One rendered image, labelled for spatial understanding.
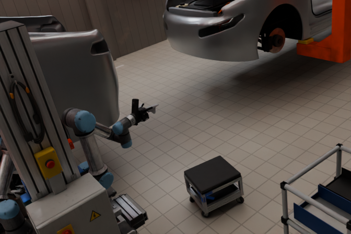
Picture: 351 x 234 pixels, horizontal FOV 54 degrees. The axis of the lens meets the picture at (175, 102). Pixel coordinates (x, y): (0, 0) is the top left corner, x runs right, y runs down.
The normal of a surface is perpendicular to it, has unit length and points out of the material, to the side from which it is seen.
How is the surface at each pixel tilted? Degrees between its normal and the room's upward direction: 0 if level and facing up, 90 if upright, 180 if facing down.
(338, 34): 90
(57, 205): 0
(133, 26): 90
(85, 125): 82
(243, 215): 0
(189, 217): 0
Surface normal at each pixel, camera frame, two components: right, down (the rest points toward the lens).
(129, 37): 0.59, 0.25
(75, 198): -0.18, -0.89
